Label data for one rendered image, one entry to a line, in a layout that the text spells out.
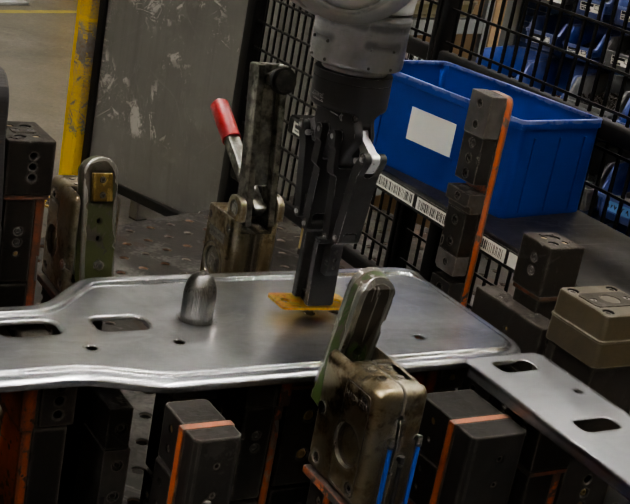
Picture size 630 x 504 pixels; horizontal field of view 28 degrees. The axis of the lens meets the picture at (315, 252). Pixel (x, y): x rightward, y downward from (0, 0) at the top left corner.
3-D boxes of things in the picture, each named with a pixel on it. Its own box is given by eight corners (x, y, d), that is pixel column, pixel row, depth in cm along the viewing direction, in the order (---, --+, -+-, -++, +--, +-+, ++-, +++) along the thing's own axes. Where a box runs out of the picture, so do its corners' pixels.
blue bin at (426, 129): (500, 220, 159) (523, 121, 155) (347, 147, 180) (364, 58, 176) (582, 212, 170) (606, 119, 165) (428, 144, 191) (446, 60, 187)
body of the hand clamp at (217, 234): (187, 504, 145) (234, 220, 134) (164, 474, 150) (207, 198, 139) (233, 498, 148) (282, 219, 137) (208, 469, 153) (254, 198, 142)
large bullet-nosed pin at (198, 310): (185, 341, 118) (195, 277, 116) (172, 327, 121) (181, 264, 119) (215, 340, 120) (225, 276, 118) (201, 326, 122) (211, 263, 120)
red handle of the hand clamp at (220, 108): (245, 207, 133) (204, 94, 141) (237, 219, 135) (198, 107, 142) (279, 207, 135) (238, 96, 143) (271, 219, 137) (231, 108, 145)
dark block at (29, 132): (-28, 507, 137) (8, 138, 123) (-45, 475, 142) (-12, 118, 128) (17, 502, 139) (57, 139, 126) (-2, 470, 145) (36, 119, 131)
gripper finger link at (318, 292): (340, 236, 124) (344, 239, 123) (328, 302, 126) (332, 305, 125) (314, 237, 122) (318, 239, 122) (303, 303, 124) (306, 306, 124)
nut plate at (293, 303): (283, 310, 122) (285, 299, 122) (265, 295, 125) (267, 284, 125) (354, 310, 127) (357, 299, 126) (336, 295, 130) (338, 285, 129)
